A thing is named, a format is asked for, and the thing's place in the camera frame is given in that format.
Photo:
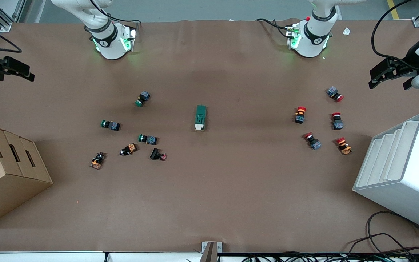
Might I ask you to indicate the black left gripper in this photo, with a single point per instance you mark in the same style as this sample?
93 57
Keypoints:
410 57

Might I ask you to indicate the red button orange contact block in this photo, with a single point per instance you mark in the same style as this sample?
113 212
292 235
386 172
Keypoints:
299 115
344 146

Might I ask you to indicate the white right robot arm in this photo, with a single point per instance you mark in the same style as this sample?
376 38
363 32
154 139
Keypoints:
113 43

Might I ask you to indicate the black selector switch orange block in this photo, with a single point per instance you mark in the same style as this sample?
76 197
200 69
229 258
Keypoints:
97 161
128 149

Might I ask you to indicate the white slotted storage box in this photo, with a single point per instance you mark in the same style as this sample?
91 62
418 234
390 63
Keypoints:
406 174

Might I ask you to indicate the brown cardboard box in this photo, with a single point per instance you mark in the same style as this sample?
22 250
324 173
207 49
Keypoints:
9 174

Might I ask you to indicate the black button red tip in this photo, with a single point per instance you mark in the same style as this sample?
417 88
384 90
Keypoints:
156 154

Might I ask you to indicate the metal table edge bracket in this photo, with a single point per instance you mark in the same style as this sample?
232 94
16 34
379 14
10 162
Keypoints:
211 251

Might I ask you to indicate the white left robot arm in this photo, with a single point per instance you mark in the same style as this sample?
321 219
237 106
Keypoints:
309 40

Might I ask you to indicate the small white paper scrap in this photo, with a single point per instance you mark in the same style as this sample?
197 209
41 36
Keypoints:
346 31

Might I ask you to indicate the green load switch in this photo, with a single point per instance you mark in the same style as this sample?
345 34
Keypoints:
200 118

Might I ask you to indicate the green mushroom push button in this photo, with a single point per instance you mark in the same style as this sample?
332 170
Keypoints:
111 125
148 139
142 99

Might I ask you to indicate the red button blue contact block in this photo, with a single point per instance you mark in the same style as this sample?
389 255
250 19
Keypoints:
334 93
313 142
337 122

